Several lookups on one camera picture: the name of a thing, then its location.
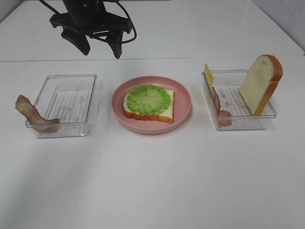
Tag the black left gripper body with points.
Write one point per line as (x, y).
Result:
(90, 17)

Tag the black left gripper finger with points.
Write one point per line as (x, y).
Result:
(78, 40)
(114, 40)

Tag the green lettuce leaf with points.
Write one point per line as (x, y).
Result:
(149, 100)

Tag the bacon strip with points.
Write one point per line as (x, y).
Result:
(40, 124)
(224, 116)

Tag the bread slice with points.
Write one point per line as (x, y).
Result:
(260, 83)
(166, 114)

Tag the yellow cheese slice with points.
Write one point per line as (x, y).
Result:
(208, 76)

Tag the clear left plastic tray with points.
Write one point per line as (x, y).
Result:
(73, 99)

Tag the clear plastic tray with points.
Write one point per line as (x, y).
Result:
(227, 83)
(73, 99)

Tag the pink round plate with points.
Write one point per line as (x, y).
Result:
(182, 105)

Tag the clear right plastic tray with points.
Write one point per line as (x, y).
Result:
(227, 83)

